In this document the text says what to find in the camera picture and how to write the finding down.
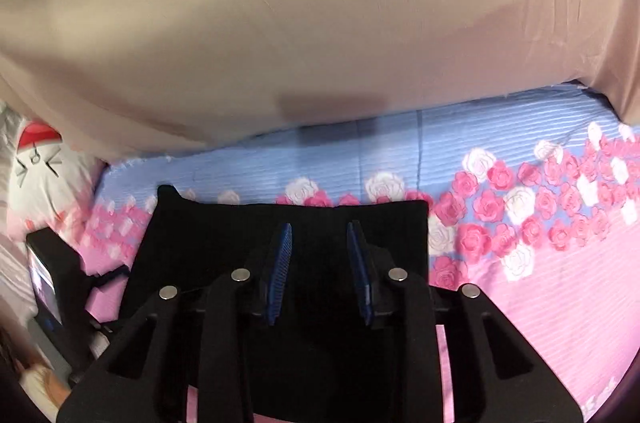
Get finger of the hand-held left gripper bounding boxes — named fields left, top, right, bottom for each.
left=89, top=265, right=133, bottom=300

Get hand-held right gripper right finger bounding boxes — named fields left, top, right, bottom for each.
left=346, top=219, right=584, bottom=423

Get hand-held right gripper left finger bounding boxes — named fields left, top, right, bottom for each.
left=57, top=222, right=294, bottom=423

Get black pants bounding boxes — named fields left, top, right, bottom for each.
left=117, top=184, right=453, bottom=423

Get white plush pillow red hat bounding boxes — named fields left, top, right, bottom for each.
left=0, top=100, right=108, bottom=254

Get pink floral blanket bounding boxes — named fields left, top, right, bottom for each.
left=80, top=82, right=640, bottom=423

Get beige bed sheet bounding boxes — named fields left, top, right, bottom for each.
left=0, top=0, right=640, bottom=161

